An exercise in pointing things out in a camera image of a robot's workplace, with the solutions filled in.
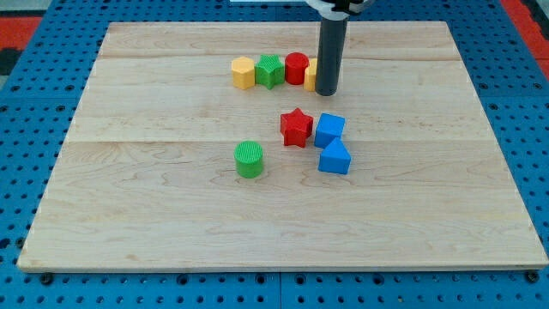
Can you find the yellow block behind rod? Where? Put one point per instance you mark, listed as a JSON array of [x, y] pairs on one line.
[[310, 75]]

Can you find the yellow hexagon block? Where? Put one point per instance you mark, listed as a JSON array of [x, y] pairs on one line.
[[243, 73]]

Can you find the red star block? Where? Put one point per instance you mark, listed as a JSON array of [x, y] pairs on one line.
[[296, 128]]

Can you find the red cylinder block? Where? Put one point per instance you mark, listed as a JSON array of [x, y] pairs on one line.
[[295, 65]]

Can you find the green star block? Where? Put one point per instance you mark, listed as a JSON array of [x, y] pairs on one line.
[[269, 71]]

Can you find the blue triangle block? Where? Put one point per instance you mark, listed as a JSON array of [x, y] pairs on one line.
[[335, 158]]

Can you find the blue cube block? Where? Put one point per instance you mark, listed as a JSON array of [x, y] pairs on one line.
[[328, 128]]

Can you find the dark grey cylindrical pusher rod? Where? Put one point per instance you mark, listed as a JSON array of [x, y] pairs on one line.
[[330, 48]]

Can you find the light wooden board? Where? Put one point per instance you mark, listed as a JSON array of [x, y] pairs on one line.
[[146, 179]]

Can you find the green cylinder block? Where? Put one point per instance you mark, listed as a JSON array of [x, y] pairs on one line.
[[248, 159]]

